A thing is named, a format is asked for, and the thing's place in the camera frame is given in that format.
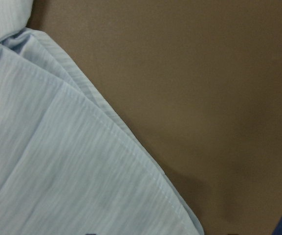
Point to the light blue button-up shirt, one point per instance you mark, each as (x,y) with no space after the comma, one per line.
(68,164)

